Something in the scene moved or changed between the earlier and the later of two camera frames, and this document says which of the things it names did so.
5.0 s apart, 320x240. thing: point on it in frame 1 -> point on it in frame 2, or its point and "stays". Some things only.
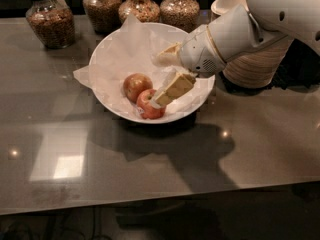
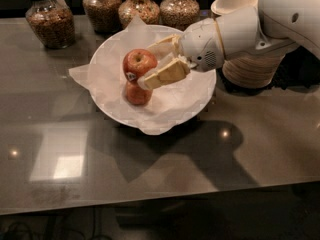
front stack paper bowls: [257, 68] stays
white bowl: [124, 77] stays
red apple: [134, 84] stays
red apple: [147, 109] -> [137, 62]
